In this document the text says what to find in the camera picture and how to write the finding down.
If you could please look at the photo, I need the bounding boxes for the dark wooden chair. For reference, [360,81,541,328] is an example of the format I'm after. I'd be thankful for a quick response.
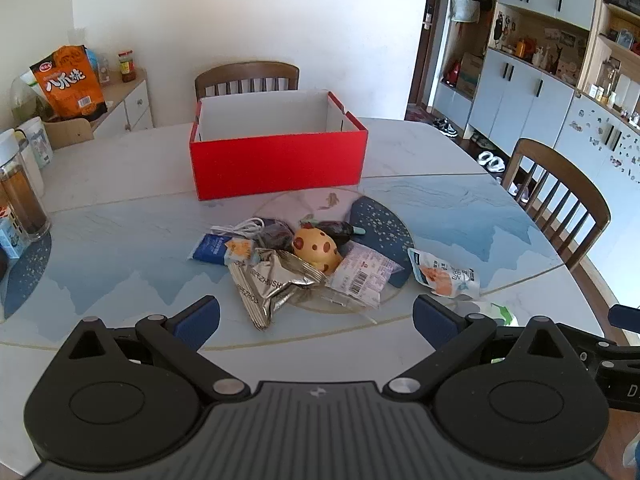
[501,138,612,272]
[194,61,301,104]

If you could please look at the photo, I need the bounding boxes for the white cable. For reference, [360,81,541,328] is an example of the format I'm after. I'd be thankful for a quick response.
[210,217,267,239]

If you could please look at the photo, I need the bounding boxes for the blue carton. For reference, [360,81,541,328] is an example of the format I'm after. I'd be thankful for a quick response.
[0,205,31,260]

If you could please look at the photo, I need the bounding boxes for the orange snack bag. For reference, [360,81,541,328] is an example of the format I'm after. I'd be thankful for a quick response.
[30,45,108,121]

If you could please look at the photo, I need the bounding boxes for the brown cardboard box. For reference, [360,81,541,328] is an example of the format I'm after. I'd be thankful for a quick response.
[457,52,484,99]

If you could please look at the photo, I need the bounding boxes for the glass tea bottle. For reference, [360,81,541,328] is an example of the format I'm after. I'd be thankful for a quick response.
[0,129,52,242]

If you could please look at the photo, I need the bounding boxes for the silver snack packet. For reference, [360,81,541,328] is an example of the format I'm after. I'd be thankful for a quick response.
[229,249,326,331]

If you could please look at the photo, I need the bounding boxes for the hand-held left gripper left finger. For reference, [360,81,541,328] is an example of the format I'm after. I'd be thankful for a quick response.
[66,295,251,403]

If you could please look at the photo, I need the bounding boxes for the blue packet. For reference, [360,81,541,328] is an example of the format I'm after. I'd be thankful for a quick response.
[188,234,232,265]

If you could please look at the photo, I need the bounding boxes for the red lid sauce jar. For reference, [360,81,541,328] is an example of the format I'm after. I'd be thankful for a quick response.
[118,50,137,84]

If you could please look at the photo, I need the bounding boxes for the purple eggplant toy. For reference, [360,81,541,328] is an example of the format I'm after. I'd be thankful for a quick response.
[300,216,366,249]

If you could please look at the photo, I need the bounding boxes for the white barcode packet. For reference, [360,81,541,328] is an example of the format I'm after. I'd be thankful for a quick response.
[327,241,404,309]

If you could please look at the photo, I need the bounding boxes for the white orange snack packet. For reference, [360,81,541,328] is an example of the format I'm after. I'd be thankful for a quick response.
[407,248,481,300]

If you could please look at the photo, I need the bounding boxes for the blue grey cabinet unit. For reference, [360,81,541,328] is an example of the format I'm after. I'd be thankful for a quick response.
[432,0,640,211]

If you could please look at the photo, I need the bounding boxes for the white marble desktop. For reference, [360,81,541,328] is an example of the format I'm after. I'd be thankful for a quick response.
[0,117,615,480]

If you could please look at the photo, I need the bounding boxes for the dark snack packet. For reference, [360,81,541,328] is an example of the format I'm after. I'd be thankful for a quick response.
[259,218,296,252]

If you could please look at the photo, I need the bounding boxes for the small orange white packet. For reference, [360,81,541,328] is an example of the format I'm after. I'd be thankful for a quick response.
[225,237,262,266]

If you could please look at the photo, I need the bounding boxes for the pale wooden chair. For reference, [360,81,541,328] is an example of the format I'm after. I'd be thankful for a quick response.
[44,117,95,150]

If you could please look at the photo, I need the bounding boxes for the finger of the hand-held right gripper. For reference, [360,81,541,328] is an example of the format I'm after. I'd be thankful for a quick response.
[556,324,622,367]
[608,304,640,334]

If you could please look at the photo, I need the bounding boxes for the dark wooden door frame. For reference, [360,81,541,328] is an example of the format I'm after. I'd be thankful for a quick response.
[406,0,453,112]

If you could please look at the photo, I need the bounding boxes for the yellow spotted toy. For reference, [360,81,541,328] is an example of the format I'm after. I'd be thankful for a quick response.
[292,224,344,275]

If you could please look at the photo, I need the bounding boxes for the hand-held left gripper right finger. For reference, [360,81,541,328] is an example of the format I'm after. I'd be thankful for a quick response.
[383,293,568,403]

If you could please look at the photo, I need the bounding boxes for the white side cabinet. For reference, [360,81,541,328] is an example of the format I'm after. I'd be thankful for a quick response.
[45,69,155,149]

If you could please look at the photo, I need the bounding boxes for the pale tote bag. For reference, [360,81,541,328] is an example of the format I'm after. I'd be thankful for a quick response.
[451,0,481,23]

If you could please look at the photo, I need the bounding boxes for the red cardboard box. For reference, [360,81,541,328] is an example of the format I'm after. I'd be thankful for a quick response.
[189,91,369,202]

